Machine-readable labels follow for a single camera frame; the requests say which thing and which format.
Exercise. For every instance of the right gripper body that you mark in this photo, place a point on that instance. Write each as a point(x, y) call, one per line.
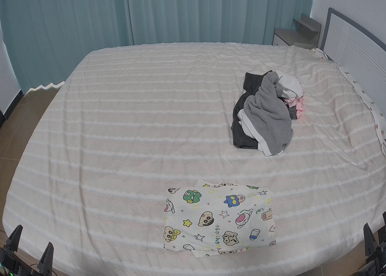
point(375, 267)

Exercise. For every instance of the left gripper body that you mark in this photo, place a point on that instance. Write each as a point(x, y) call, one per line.
point(12, 264)

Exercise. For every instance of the grey bedside table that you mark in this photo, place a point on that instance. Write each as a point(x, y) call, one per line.
point(289, 35)

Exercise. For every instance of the white printed pyjama top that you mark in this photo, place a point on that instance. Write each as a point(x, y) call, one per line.
point(217, 220)

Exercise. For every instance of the blue-green curtain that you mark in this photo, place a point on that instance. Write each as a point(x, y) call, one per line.
point(217, 3)
point(66, 12)

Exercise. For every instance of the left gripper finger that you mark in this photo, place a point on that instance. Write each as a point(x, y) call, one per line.
point(45, 259)
point(14, 238)

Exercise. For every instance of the bed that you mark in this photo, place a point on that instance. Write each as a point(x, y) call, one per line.
point(135, 124)

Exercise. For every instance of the pile of clothes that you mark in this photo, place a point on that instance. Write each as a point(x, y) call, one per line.
point(268, 118)

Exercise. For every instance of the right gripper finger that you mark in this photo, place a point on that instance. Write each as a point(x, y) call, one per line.
point(384, 222)
point(369, 241)

